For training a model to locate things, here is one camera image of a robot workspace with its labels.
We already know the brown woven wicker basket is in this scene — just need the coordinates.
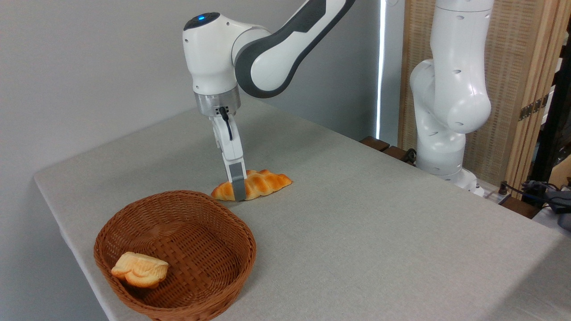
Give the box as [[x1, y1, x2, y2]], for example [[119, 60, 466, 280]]
[[94, 190, 257, 321]]

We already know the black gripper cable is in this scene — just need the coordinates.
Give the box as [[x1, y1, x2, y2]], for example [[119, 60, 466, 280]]
[[218, 106, 234, 141]]

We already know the brass screen hinge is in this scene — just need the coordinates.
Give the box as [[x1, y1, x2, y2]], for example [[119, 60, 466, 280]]
[[519, 95, 550, 122]]

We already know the black power adapter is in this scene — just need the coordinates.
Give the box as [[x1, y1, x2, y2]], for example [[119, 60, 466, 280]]
[[545, 189, 571, 230]]

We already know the black floor cable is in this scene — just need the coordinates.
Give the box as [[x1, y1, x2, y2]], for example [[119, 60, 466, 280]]
[[497, 180, 551, 206]]

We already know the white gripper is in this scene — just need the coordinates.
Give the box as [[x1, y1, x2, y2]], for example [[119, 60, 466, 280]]
[[210, 112, 247, 202]]

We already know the pale folded bread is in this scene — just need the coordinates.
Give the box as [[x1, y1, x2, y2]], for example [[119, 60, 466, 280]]
[[111, 251, 169, 289]]

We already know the grey tablecloth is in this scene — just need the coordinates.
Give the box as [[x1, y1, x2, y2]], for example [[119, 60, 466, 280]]
[[34, 95, 571, 321]]

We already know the long twisted golden bread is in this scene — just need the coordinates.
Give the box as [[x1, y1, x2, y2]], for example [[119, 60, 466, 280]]
[[211, 169, 293, 202]]

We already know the bamboo folding screen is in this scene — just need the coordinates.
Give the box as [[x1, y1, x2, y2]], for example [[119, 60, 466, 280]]
[[398, 0, 571, 188]]

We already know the brown cardboard box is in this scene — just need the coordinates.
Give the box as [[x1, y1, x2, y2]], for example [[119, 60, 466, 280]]
[[549, 154, 571, 188]]

